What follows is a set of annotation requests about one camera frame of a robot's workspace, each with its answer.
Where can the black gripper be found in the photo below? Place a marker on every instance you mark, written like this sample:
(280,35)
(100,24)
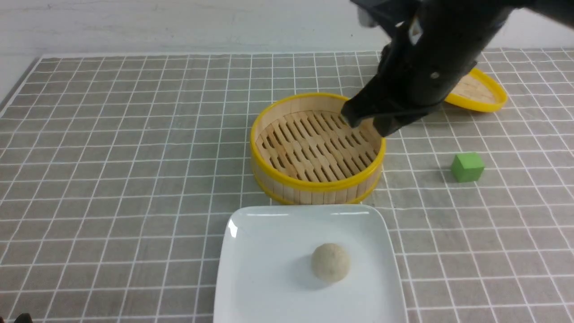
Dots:
(434,44)

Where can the white steamed bun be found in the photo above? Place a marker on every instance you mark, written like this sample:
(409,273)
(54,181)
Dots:
(330,263)

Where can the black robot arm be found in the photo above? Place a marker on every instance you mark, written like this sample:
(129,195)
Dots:
(558,10)

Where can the white square plate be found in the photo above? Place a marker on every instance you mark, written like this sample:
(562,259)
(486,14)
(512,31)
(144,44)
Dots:
(265,273)

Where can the yellow-rimmed bamboo steamer basket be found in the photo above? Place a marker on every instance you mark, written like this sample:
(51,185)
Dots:
(304,153)

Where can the yellow-rimmed bamboo steamer lid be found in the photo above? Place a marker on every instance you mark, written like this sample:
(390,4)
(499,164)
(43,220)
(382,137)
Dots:
(478,92)

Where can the green cube block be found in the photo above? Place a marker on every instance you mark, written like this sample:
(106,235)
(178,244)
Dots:
(467,167)

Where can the grey checkered tablecloth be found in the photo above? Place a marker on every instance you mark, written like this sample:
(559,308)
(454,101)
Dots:
(118,175)

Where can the dark object at corner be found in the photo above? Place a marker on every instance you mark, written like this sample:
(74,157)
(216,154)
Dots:
(23,318)

